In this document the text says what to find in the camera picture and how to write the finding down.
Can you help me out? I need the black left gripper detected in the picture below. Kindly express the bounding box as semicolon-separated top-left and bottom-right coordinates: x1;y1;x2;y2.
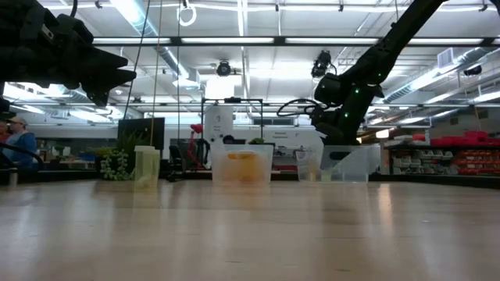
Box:
34;7;138;106

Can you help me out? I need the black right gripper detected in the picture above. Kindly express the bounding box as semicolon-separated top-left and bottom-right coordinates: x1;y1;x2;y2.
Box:
315;87;372;170

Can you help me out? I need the small white bottle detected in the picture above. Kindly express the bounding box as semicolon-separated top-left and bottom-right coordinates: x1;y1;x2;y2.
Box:
304;155;318;182

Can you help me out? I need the clear plastic bin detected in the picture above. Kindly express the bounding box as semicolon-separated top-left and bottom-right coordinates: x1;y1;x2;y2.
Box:
210;144;275;184
295;146;370;183

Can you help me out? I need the black display panel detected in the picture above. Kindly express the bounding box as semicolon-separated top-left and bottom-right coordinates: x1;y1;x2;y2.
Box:
117;116;166;157

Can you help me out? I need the green artificial succulent plant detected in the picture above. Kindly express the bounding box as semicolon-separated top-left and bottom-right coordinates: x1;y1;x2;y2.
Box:
95;131;152;182

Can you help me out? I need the red background object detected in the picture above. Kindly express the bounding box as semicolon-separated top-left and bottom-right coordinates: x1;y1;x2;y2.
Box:
189;123;205;159

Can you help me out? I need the white paper sign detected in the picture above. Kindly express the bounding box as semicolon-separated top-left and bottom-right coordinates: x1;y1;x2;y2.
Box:
204;105;234;144

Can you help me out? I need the shelf with red bins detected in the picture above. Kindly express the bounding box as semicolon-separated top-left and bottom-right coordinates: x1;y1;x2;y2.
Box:
384;130;500;176

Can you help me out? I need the black hanging cable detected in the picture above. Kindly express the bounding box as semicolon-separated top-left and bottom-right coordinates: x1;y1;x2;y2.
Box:
123;0;152;120
177;23;181;149

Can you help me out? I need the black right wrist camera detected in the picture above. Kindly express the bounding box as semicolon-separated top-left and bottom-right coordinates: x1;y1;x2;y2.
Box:
310;104;330;123

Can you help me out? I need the yellowish hanging cord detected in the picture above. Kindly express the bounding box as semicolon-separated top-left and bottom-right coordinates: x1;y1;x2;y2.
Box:
149;0;163;146

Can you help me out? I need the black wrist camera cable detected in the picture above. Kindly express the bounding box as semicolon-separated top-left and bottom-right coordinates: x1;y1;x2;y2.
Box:
276;98;320;118

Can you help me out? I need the black overhead camera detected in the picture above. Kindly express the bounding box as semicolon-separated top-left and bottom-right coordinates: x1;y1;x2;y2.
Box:
311;49;338;80

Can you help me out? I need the white looped hanging cable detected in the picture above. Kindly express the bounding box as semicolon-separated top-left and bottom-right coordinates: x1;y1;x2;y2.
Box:
177;0;198;27

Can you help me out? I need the round black ceiling camera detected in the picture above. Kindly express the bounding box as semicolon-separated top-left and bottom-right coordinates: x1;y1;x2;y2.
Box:
216;59;233;77

